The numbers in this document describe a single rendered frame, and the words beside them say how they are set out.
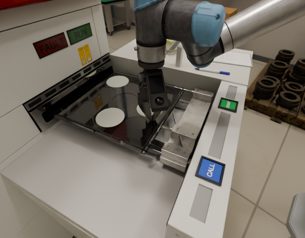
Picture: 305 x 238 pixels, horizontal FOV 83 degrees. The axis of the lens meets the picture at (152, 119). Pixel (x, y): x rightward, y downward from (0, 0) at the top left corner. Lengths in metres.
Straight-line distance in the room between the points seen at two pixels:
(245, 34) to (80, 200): 0.60
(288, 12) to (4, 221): 1.04
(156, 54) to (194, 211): 0.35
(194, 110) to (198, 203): 0.39
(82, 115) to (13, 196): 0.37
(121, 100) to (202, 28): 0.43
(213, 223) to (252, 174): 1.36
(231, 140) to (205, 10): 0.31
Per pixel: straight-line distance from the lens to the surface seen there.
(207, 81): 0.75
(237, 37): 0.50
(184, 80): 0.77
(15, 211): 0.87
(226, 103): 0.61
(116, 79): 0.83
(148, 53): 0.44
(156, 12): 0.41
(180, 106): 0.76
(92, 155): 0.63
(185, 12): 0.39
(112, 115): 0.63
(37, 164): 0.69
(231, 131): 0.52
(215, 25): 0.37
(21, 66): 0.65
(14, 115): 0.67
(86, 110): 0.68
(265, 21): 0.52
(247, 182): 1.64
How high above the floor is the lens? 1.31
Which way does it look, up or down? 43 degrees down
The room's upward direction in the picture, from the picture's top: straight up
